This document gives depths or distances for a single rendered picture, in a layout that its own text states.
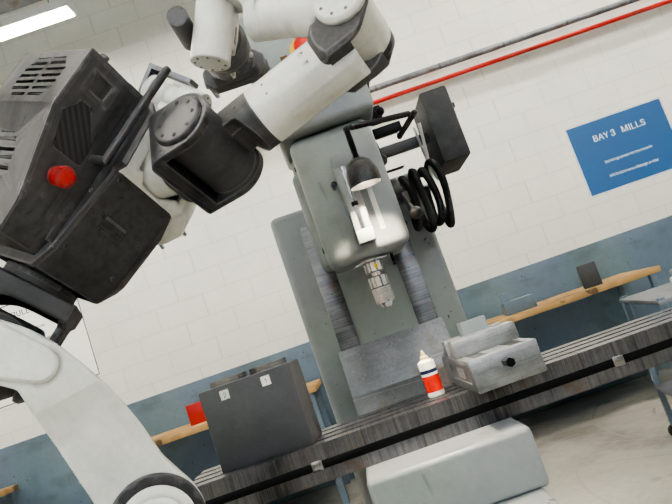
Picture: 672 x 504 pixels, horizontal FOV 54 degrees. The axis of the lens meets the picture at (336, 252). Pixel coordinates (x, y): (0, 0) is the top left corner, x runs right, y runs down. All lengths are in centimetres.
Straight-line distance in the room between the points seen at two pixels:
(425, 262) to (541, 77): 459
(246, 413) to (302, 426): 13
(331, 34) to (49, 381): 63
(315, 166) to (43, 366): 79
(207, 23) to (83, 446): 67
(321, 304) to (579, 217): 444
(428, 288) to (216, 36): 111
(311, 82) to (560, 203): 530
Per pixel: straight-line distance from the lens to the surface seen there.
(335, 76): 95
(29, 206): 100
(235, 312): 588
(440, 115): 190
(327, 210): 152
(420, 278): 197
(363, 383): 191
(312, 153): 155
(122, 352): 613
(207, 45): 111
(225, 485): 153
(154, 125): 100
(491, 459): 139
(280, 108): 95
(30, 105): 107
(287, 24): 105
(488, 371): 141
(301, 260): 197
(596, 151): 637
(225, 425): 156
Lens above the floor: 117
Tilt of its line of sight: 7 degrees up
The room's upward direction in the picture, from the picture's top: 19 degrees counter-clockwise
